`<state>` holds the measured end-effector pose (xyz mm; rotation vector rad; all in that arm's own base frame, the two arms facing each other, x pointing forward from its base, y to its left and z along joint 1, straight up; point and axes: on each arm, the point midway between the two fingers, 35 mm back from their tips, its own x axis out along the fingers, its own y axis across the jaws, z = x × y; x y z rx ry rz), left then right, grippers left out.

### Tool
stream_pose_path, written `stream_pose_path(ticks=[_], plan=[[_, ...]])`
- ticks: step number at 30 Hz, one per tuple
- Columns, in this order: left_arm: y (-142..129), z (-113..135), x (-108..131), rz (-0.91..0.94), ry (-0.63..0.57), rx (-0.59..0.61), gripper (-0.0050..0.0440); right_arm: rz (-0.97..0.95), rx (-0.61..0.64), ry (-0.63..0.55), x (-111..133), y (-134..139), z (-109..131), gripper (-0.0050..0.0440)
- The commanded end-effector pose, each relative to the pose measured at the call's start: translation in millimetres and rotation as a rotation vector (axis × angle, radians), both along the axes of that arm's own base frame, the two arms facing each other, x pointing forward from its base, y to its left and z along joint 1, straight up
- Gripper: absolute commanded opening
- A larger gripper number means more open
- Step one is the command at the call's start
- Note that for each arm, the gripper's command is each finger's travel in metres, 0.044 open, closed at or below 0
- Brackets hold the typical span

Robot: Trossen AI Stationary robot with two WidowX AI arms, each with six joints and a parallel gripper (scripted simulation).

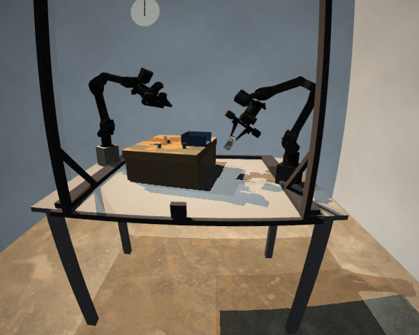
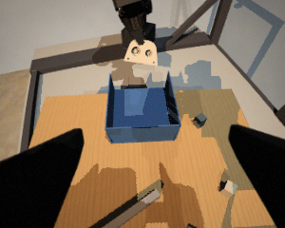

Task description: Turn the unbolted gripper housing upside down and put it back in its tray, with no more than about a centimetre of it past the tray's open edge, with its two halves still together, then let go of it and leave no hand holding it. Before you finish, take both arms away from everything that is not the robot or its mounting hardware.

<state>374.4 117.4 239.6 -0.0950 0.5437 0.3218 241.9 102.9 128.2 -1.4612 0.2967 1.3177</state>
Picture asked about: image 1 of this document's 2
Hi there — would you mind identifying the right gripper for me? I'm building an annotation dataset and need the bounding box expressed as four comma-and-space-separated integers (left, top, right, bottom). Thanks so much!
225, 108, 261, 141

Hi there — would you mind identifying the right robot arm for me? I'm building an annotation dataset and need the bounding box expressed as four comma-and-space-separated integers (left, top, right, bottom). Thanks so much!
234, 76, 316, 168

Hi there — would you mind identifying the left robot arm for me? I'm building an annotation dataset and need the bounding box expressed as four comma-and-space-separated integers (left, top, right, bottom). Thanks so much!
89, 68, 164, 147

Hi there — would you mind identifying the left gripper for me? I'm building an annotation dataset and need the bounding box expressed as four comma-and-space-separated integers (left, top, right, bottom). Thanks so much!
140, 87, 172, 108

